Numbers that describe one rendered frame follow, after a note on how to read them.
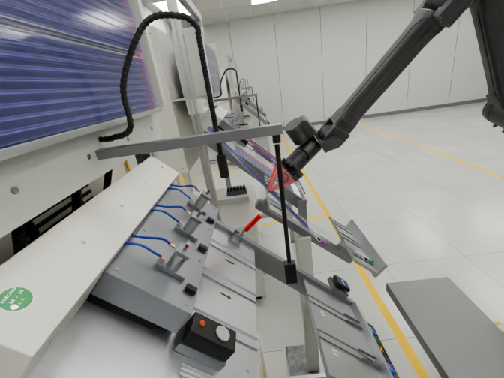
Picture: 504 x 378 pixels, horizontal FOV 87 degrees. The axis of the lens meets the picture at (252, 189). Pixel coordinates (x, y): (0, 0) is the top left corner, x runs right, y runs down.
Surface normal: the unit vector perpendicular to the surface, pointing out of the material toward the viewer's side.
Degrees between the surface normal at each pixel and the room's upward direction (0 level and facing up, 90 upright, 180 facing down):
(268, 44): 90
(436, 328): 0
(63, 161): 90
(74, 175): 90
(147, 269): 43
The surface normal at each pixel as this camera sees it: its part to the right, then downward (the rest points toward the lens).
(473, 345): -0.14, -0.92
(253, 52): 0.00, 0.37
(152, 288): 0.57, -0.76
